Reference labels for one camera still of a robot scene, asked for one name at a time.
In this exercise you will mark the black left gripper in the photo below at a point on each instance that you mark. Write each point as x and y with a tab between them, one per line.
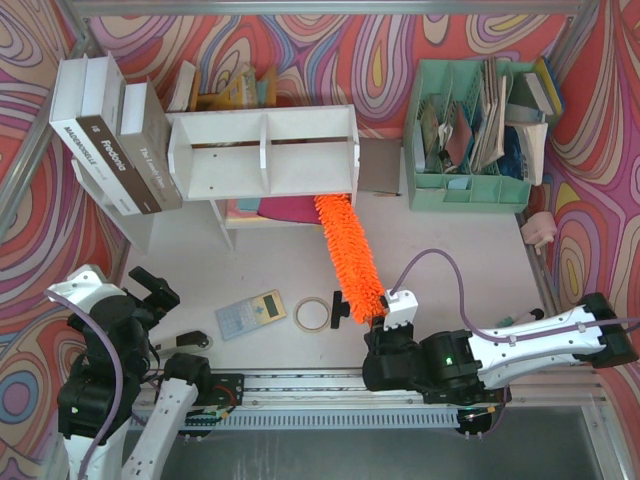
151	293

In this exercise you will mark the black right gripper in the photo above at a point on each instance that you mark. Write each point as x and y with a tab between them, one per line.
376	339

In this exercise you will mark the blue beige scientific calculator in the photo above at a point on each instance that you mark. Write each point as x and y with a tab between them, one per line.
250	314

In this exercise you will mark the orange chenille duster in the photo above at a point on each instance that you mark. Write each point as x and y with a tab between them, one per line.
351	256

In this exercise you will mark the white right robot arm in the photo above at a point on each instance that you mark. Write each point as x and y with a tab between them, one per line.
588	333

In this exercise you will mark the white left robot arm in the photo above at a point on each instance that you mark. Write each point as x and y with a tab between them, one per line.
185	379

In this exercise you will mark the white wooden bookshelf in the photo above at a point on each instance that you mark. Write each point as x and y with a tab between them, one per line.
220	156

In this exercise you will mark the black T-shaped plastic part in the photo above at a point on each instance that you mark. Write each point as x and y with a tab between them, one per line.
340	309

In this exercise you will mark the white masking tape roll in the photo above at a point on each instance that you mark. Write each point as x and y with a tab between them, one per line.
312	315

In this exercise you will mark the pink piggy figurine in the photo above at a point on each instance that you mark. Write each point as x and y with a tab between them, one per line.
539	230

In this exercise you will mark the grey Lonely One book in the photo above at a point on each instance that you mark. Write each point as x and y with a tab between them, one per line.
144	135

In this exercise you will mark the coloured paper sheet stack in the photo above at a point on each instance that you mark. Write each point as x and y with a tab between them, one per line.
271	211

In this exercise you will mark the grey brown notebook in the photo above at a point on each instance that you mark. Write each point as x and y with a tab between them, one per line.
379	166

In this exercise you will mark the brown Fredonia book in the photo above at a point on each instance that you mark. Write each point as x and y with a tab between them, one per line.
100	119

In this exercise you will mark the magazines in green organizer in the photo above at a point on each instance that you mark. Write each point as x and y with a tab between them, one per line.
456	125

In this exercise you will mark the mint green desk organizer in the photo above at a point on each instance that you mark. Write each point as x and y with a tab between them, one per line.
465	185

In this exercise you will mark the white Mademoiselle book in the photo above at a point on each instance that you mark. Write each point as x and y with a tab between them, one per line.
64	118

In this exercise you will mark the leaning books behind shelf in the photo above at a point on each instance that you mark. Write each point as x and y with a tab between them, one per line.
243	91

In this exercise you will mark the blue white books at organizer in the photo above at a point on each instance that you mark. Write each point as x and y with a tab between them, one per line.
534	104

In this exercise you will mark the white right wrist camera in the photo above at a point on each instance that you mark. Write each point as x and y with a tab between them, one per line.
401	309

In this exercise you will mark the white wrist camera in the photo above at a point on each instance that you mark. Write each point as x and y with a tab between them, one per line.
401	309
84	288

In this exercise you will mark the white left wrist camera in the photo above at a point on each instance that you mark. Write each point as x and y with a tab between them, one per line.
84	288

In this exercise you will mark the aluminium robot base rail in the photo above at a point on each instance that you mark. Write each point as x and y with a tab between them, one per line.
337	399

